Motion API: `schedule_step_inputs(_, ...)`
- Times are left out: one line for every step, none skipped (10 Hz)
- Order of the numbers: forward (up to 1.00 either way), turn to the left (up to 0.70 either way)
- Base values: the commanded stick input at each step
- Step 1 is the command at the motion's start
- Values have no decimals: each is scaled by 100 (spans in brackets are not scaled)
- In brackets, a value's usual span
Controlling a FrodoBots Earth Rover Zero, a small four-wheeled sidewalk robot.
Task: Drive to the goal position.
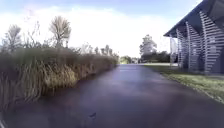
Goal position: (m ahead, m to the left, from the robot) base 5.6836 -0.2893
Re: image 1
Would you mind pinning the dark asphalt path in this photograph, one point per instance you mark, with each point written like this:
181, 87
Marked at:
133, 96

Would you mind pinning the tall tree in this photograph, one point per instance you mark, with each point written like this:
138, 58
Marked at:
147, 46

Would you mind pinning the row of dark trees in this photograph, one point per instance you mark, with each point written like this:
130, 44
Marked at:
159, 57

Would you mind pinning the cabbage tree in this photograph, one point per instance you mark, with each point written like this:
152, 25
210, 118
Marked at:
13, 36
60, 30

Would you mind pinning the tall reed grass bank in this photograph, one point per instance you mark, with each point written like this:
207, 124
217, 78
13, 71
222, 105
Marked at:
40, 73

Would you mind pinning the building with slatted white frames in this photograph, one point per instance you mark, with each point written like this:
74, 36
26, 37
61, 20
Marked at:
200, 43

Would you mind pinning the grass verge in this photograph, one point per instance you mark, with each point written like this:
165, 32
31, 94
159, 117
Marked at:
203, 83

